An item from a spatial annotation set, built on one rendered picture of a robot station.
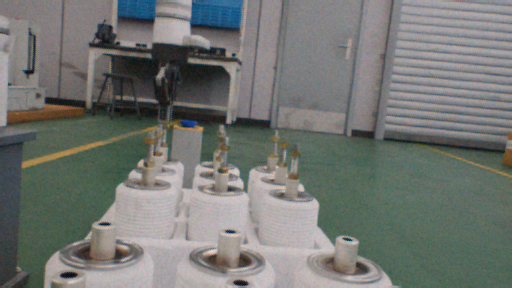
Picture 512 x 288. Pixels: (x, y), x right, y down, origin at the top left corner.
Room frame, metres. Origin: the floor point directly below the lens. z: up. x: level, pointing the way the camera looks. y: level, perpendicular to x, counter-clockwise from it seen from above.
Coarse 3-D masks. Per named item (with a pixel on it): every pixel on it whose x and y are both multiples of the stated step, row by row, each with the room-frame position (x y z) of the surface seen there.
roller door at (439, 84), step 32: (416, 0) 5.62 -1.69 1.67; (448, 0) 5.62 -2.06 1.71; (480, 0) 5.60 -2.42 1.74; (416, 32) 5.63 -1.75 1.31; (448, 32) 5.61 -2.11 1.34; (480, 32) 5.60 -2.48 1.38; (384, 64) 5.62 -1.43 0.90; (416, 64) 5.61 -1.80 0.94; (448, 64) 5.61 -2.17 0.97; (480, 64) 5.60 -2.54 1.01; (384, 96) 5.59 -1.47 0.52; (416, 96) 5.61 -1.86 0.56; (448, 96) 5.62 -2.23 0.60; (480, 96) 5.59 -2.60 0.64; (384, 128) 5.59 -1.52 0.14; (416, 128) 5.61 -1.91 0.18; (448, 128) 5.60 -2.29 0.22; (480, 128) 5.59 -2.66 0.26
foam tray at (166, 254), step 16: (112, 208) 0.82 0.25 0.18; (176, 224) 0.78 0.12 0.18; (256, 224) 0.81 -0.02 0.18; (128, 240) 0.66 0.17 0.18; (144, 240) 0.67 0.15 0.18; (160, 240) 0.68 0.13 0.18; (176, 240) 0.68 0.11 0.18; (256, 240) 0.72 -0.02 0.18; (320, 240) 0.76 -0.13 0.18; (160, 256) 0.66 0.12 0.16; (176, 256) 0.66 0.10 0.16; (272, 256) 0.68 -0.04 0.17; (288, 256) 0.68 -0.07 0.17; (304, 256) 0.68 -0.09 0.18; (160, 272) 0.66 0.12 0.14; (176, 272) 0.66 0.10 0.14; (288, 272) 0.68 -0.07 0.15
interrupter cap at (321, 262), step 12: (324, 252) 0.48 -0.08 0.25; (312, 264) 0.44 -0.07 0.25; (324, 264) 0.45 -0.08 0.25; (360, 264) 0.46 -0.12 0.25; (372, 264) 0.46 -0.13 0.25; (324, 276) 0.42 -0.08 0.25; (336, 276) 0.42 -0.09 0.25; (348, 276) 0.42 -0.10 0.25; (360, 276) 0.42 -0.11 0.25; (372, 276) 0.43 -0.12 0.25
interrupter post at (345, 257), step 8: (336, 240) 0.45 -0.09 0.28; (344, 240) 0.45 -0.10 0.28; (352, 240) 0.45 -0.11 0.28; (336, 248) 0.45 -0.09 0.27; (344, 248) 0.44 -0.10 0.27; (352, 248) 0.44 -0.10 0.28; (336, 256) 0.45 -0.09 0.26; (344, 256) 0.44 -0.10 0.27; (352, 256) 0.44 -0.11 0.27; (336, 264) 0.44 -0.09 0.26; (344, 264) 0.44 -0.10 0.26; (352, 264) 0.44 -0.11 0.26
